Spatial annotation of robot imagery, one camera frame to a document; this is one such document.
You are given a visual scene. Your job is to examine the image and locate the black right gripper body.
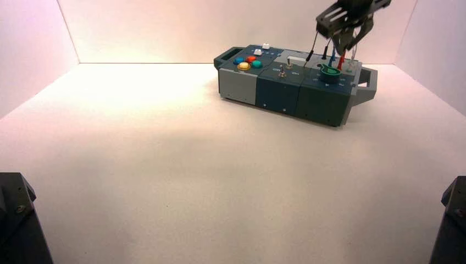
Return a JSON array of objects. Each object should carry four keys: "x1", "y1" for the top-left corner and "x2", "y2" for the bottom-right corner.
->
[{"x1": 314, "y1": 0, "x2": 393, "y2": 39}]

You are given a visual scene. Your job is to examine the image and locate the white plug wire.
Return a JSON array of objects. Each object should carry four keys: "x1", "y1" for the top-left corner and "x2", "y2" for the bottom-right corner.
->
[{"x1": 345, "y1": 39, "x2": 360, "y2": 72}]

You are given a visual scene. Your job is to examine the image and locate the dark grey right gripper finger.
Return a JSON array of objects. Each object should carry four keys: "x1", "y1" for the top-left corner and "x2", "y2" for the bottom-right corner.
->
[
  {"x1": 352, "y1": 18, "x2": 375, "y2": 50},
  {"x1": 332, "y1": 30, "x2": 357, "y2": 57}
]

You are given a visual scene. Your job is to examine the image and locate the blue and grey control box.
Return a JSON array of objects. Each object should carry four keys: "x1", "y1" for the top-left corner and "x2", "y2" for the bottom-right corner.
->
[{"x1": 213, "y1": 44, "x2": 379, "y2": 129}]

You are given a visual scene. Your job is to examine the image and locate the black and green rotary knob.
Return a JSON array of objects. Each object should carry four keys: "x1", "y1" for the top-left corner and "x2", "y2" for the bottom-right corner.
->
[{"x1": 319, "y1": 64, "x2": 342, "y2": 85}]

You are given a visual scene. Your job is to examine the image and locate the black plug wire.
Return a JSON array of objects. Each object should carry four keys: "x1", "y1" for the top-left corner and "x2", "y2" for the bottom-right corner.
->
[{"x1": 303, "y1": 31, "x2": 333, "y2": 69}]

